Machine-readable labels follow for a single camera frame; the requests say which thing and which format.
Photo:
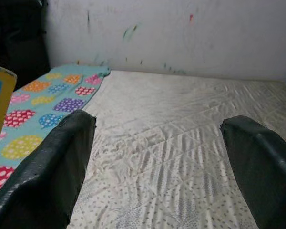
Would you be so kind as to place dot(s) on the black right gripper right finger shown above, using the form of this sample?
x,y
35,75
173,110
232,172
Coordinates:
x,y
267,179

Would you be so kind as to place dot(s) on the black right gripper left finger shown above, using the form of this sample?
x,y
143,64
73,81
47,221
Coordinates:
x,y
45,179

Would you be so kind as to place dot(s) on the colourful book with yellow border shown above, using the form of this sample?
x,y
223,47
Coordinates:
x,y
2,95

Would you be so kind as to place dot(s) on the teal blanket with colourful shapes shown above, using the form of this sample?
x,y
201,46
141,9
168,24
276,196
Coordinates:
x,y
38,102

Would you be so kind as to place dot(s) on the white quilted mattress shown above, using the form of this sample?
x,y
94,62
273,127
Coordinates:
x,y
169,119

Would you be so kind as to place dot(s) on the black bulky bag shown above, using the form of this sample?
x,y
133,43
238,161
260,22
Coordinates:
x,y
19,35

